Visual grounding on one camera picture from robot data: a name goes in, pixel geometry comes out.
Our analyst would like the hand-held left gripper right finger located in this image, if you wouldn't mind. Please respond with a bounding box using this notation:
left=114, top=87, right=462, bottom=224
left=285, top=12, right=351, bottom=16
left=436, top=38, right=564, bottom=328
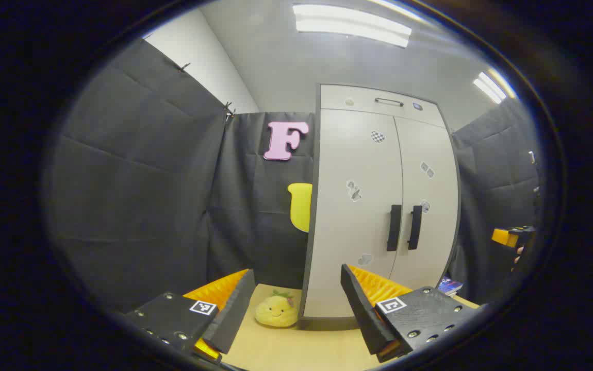
left=340, top=264, right=488, bottom=362

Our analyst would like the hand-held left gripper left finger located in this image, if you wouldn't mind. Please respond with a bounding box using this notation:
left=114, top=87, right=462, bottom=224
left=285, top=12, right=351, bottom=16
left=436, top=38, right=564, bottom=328
left=124, top=268, right=257, bottom=364

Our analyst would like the grey double-door shoe cabinet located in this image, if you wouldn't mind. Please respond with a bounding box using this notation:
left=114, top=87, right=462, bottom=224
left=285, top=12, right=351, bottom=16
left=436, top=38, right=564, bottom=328
left=296, top=83, right=462, bottom=330

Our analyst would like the grey cabinet door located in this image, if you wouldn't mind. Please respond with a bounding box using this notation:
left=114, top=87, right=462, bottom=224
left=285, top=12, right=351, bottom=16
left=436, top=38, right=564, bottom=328
left=389, top=116, right=459, bottom=292
left=302, top=109, right=404, bottom=319

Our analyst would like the black door handle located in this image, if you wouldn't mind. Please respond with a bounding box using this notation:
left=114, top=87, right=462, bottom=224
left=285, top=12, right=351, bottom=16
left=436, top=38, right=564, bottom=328
left=387, top=205, right=403, bottom=252
left=407, top=205, right=423, bottom=250

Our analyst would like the yellow plush toy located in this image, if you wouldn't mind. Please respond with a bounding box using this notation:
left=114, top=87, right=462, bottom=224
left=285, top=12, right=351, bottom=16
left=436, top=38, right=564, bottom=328
left=254, top=290, right=300, bottom=328

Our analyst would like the blue book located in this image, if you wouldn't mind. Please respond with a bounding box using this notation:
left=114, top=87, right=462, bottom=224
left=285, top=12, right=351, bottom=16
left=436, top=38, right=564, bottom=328
left=438, top=277, right=465, bottom=297

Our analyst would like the small ceiling light panel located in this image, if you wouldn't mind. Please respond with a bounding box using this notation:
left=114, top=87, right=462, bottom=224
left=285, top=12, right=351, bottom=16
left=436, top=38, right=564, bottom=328
left=473, top=71, right=507, bottom=104

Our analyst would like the black backdrop cloth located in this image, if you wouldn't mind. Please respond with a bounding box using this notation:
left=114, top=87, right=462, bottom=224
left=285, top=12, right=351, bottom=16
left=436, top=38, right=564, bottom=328
left=49, top=39, right=542, bottom=312

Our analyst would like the large ceiling light panel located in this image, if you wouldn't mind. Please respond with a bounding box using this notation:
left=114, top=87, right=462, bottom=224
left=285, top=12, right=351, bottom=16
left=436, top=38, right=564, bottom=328
left=292, top=4, right=413, bottom=48

